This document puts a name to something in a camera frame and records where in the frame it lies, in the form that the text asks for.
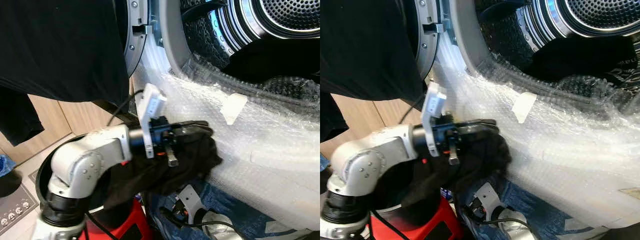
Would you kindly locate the round washer door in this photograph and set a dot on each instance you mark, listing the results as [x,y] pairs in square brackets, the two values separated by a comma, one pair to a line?
[136,40]
[427,42]

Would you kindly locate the perforated steel washer drum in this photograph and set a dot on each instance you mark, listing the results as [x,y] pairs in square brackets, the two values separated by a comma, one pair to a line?
[260,17]
[565,17]

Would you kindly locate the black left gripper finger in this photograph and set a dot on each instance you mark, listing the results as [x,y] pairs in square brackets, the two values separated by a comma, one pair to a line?
[197,127]
[480,126]

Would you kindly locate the blue denim cloth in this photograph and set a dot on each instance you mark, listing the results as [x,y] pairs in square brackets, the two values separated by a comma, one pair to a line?
[535,210]
[235,212]

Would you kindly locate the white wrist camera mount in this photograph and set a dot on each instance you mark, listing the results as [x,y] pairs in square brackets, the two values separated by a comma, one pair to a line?
[150,107]
[434,102]
[190,197]
[487,195]

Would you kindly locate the large black hanging garment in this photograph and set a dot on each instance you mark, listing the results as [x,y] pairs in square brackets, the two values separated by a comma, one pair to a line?
[60,45]
[365,45]

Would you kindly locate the white tape piece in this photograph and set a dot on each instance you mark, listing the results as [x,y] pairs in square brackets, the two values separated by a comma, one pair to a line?
[234,107]
[524,106]

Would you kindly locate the black printed garment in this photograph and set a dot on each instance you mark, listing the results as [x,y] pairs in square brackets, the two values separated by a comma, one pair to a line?
[575,62]
[270,60]

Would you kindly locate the small dark hanging garment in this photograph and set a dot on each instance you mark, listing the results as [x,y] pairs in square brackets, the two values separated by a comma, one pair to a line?
[331,117]

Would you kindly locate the blue crumpled item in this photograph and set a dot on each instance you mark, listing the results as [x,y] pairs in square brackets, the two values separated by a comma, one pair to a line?
[5,165]

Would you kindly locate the grey washer door gasket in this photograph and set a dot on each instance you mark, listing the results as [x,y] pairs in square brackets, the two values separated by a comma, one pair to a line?
[172,35]
[462,35]

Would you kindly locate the red stool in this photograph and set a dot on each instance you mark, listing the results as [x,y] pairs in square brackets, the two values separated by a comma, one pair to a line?
[125,222]
[425,225]

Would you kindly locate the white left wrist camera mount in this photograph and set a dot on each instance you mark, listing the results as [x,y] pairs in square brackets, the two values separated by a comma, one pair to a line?
[150,107]
[434,102]

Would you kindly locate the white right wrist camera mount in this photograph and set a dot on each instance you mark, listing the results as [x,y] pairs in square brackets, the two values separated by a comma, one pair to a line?
[487,195]
[190,197]

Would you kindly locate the clear bubble wrap sheet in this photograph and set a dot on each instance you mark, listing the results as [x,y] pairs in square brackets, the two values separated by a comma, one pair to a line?
[570,150]
[270,150]

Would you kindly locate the brown tape piece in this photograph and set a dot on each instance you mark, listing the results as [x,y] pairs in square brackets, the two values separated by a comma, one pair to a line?
[631,193]

